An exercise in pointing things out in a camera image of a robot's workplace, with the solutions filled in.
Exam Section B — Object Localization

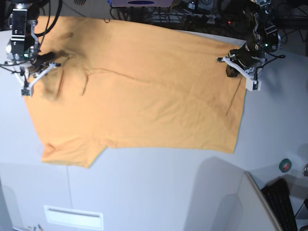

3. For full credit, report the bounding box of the orange t-shirt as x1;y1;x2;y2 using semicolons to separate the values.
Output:
25;16;245;168

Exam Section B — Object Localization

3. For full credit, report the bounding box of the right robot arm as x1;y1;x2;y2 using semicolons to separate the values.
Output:
0;0;63;77

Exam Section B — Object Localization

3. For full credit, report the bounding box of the metal knob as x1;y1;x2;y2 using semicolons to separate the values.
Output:
303;164;308;177

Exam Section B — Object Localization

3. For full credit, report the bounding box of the white cable slot cover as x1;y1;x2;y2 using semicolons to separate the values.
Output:
44;205;104;231

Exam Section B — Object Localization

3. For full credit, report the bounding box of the white partition panel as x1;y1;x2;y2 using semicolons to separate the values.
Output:
237;172;282;231

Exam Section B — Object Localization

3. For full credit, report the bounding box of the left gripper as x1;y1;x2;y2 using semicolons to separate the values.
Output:
226;43;265;77

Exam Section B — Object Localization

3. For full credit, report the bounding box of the green tape roll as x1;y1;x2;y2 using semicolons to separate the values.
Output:
279;158;292;173

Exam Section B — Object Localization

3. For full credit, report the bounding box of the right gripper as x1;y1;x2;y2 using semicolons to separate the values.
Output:
20;52;58;77

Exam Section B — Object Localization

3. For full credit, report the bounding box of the black keyboard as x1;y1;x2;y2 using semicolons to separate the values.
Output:
261;178;298;231

